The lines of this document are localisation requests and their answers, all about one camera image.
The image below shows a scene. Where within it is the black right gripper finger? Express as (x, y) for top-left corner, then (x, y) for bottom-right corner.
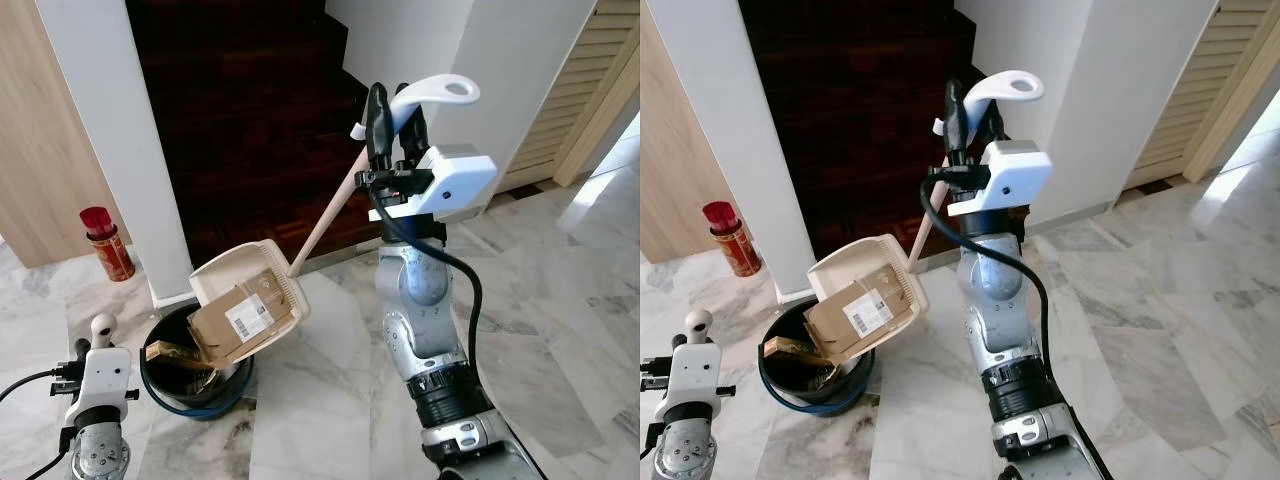
(977, 99), (1007, 152)
(944, 77), (970, 164)
(399, 104), (432, 167)
(364, 82), (392, 170)

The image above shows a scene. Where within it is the beige louvered door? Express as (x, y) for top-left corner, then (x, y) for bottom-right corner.
(494, 0), (641, 193)
(1118, 0), (1280, 193)

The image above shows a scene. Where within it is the red spray can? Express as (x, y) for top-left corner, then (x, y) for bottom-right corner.
(701, 200), (762, 279)
(79, 206), (137, 284)

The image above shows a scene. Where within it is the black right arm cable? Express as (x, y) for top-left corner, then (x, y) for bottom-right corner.
(920, 165), (1049, 361)
(364, 170), (485, 367)

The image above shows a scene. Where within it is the dark wooden staircase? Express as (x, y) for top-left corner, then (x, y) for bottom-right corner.
(124, 0), (403, 269)
(738, 0), (978, 267)

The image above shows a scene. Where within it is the black bin with blue rim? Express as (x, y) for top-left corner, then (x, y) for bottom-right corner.
(137, 300), (257, 420)
(756, 299), (878, 407)

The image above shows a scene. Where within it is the small brown cardboard scrap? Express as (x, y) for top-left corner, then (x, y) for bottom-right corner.
(761, 336), (837, 372)
(144, 339), (217, 377)

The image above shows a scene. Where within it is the cream long handled dustpan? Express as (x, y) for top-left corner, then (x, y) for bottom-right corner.
(187, 74), (482, 367)
(804, 69), (1045, 362)

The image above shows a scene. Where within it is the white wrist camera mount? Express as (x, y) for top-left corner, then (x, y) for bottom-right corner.
(944, 139), (1055, 217)
(64, 346), (137, 427)
(654, 340), (725, 422)
(367, 144), (499, 222)

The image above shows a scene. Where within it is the labelled brown cardboard piece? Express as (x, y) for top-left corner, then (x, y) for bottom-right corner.
(187, 269), (302, 367)
(804, 264), (917, 362)

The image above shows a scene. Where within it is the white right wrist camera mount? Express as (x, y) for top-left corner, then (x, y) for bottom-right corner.
(944, 139), (1055, 217)
(367, 144), (499, 222)

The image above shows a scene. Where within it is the light wood cabinet panel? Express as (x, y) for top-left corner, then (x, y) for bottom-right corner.
(640, 0), (732, 267)
(0, 0), (132, 270)

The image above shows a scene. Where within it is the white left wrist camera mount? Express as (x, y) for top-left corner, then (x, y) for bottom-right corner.
(654, 340), (725, 422)
(64, 346), (137, 427)

